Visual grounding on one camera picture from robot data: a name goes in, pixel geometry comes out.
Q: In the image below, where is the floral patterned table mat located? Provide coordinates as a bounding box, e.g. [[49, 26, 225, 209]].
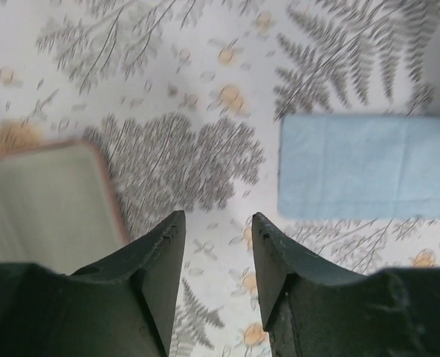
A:
[[0, 1, 440, 356]]

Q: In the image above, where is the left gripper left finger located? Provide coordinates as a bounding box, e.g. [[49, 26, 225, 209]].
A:
[[0, 210, 186, 356]]

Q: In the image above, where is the light blue cleaning cloth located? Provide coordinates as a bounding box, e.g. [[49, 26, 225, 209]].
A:
[[278, 115, 440, 219]]

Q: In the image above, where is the pink glasses case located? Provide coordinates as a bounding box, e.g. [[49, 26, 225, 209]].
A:
[[0, 141, 129, 274]]

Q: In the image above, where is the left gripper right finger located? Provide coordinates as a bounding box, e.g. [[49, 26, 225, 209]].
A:
[[252, 213, 440, 357]]

